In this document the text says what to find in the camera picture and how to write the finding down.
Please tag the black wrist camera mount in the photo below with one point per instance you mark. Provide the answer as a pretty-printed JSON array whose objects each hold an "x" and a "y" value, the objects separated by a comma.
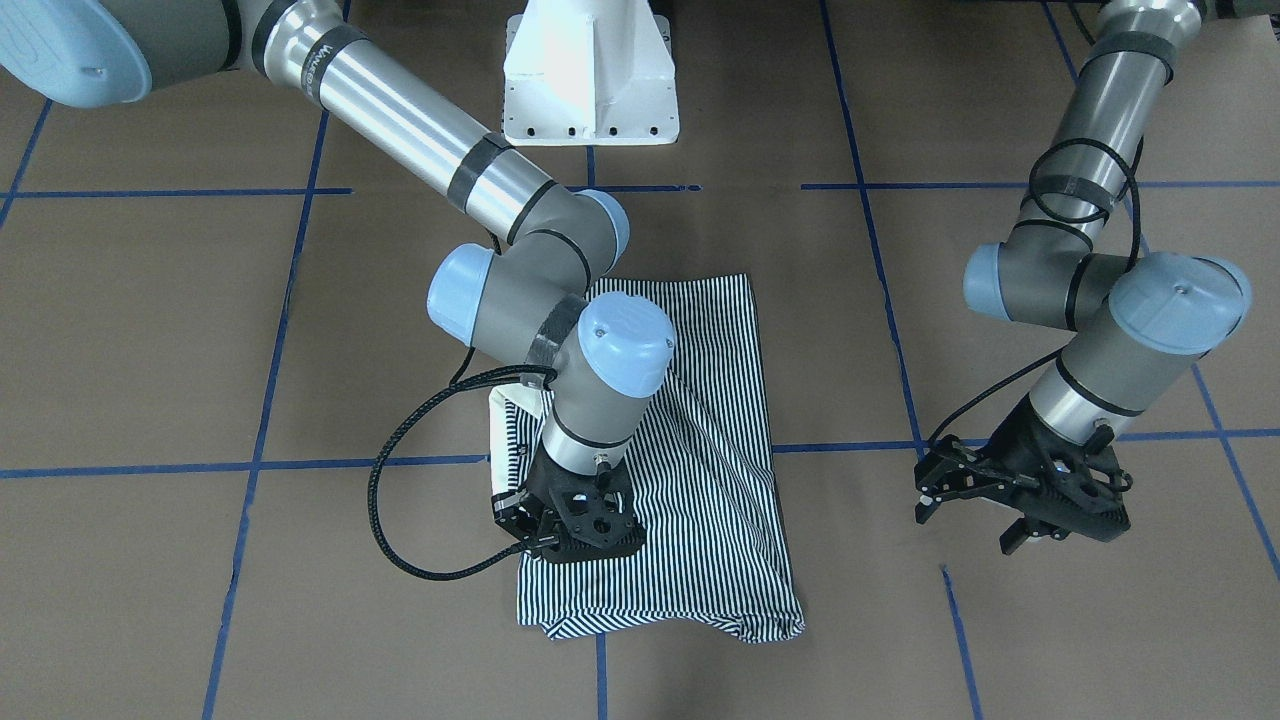
[{"x": 585, "y": 517}]

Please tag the striped polo shirt white collar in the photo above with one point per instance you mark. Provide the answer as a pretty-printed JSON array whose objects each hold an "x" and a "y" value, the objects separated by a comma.
[{"x": 715, "y": 549}]

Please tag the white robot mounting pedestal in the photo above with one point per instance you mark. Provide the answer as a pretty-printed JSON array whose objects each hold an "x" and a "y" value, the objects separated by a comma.
[{"x": 590, "y": 73}]

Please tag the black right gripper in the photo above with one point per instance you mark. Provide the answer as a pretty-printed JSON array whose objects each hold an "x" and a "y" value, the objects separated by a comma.
[{"x": 512, "y": 516}]

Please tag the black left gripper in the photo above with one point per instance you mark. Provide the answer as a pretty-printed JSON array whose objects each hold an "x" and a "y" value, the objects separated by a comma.
[{"x": 1003, "y": 447}]

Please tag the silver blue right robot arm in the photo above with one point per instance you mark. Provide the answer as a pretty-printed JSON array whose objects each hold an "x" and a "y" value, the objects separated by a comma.
[{"x": 189, "y": 286}]

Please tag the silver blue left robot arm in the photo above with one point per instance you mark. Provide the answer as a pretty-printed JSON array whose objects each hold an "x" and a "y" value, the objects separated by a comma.
[{"x": 1072, "y": 261}]

